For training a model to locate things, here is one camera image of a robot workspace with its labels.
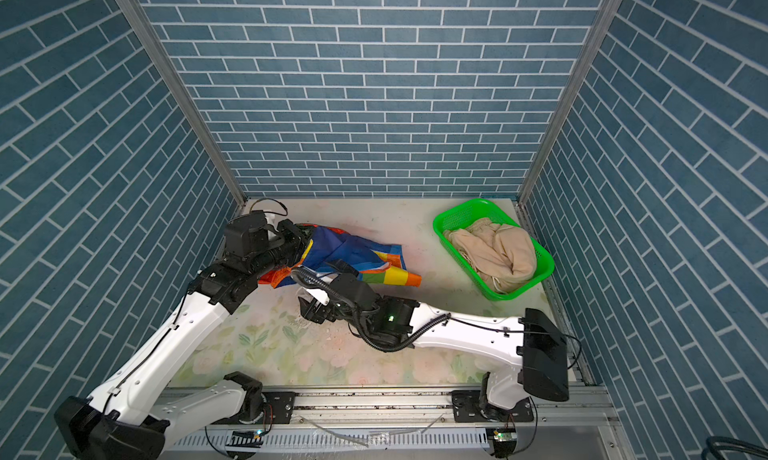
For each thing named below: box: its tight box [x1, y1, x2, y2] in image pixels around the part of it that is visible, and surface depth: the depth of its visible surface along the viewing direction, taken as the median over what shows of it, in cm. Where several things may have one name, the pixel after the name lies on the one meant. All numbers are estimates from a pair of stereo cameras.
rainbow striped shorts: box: [259, 223, 422, 288], surface depth 78 cm
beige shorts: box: [443, 217, 537, 294], surface depth 97 cm
